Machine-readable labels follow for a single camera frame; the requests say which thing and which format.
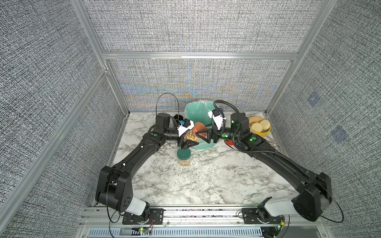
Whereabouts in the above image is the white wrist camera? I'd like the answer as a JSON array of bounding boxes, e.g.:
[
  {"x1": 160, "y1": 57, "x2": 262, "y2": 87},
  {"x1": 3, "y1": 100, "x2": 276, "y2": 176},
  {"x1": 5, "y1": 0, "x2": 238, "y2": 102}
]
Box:
[
  {"x1": 208, "y1": 109, "x2": 225, "y2": 131},
  {"x1": 177, "y1": 119, "x2": 194, "y2": 137}
]

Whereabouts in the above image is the clear plastic bin liner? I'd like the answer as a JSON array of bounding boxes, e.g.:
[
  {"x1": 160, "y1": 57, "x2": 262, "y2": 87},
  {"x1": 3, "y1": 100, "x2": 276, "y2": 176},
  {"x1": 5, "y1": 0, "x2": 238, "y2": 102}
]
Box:
[{"x1": 183, "y1": 99, "x2": 219, "y2": 149}]

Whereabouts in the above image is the rear cream steamed bun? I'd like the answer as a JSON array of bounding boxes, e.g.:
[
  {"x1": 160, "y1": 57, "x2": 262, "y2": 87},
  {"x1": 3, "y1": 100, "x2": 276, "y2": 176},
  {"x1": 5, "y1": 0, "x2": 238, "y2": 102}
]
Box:
[{"x1": 260, "y1": 120, "x2": 271, "y2": 132}]

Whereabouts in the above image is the orange-lidded peanut jar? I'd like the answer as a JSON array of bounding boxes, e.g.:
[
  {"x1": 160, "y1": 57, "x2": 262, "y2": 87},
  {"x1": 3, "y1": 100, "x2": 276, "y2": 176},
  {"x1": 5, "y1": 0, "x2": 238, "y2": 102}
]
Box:
[{"x1": 184, "y1": 130, "x2": 200, "y2": 142}]

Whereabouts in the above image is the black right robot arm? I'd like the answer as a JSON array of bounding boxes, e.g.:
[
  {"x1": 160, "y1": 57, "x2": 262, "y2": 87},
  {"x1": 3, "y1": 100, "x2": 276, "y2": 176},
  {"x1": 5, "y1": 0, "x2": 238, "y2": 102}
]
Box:
[{"x1": 195, "y1": 113, "x2": 332, "y2": 224}]

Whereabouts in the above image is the yellow-rimmed bamboo steamer basket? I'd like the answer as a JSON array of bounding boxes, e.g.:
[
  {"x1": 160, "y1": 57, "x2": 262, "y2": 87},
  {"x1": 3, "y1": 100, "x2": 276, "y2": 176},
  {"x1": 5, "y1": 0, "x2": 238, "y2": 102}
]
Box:
[{"x1": 249, "y1": 116, "x2": 271, "y2": 138}]

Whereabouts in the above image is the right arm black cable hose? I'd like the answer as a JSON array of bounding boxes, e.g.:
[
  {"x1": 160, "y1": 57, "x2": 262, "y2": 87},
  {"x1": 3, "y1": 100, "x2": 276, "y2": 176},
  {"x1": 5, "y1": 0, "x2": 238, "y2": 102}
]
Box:
[{"x1": 213, "y1": 100, "x2": 344, "y2": 223}]

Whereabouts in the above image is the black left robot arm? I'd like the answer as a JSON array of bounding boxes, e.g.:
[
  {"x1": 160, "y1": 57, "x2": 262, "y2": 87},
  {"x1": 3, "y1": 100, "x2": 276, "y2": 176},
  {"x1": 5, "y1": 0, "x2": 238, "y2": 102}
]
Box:
[{"x1": 95, "y1": 113, "x2": 197, "y2": 216}]

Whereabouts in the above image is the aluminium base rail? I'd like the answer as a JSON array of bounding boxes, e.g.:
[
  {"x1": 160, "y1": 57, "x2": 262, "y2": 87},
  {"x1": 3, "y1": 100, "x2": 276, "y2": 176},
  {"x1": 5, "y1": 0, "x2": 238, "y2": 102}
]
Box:
[{"x1": 78, "y1": 204, "x2": 304, "y2": 238}]

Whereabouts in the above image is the cream steamed bun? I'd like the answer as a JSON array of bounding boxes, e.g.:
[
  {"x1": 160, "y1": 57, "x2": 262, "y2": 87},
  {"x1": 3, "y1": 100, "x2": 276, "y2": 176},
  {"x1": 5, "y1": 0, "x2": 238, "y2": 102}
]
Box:
[
  {"x1": 251, "y1": 122, "x2": 263, "y2": 132},
  {"x1": 260, "y1": 120, "x2": 271, "y2": 132}
]

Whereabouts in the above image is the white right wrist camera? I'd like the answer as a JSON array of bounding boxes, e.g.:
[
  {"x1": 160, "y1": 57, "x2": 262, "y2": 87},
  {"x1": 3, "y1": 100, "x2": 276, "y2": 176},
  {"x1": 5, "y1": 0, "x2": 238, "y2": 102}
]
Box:
[{"x1": 208, "y1": 109, "x2": 225, "y2": 131}]

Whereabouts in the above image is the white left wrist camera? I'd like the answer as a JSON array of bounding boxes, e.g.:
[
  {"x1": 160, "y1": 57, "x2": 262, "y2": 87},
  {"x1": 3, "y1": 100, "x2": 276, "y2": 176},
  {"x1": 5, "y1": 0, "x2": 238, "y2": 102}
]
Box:
[{"x1": 177, "y1": 119, "x2": 194, "y2": 137}]

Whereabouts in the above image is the front cream steamed bun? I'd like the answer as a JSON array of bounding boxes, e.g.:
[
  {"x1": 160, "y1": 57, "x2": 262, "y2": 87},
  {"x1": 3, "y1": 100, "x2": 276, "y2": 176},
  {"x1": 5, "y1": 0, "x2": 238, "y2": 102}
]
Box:
[{"x1": 251, "y1": 122, "x2": 263, "y2": 132}]

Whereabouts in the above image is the green-lidded peanut jar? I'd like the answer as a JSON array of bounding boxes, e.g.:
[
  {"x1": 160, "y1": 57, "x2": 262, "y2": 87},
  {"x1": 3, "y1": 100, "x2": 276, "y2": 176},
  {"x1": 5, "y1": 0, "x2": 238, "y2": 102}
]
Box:
[{"x1": 177, "y1": 148, "x2": 191, "y2": 167}]

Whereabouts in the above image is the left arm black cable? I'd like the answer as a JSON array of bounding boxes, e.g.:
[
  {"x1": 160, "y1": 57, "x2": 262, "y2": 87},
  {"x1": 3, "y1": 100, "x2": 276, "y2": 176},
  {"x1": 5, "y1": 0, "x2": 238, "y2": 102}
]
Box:
[{"x1": 155, "y1": 93, "x2": 181, "y2": 120}]

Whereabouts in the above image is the black mug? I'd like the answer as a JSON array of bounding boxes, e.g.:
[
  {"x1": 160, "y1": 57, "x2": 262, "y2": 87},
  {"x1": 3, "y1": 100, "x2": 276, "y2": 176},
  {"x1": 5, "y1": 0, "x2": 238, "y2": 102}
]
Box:
[{"x1": 174, "y1": 114, "x2": 184, "y2": 123}]

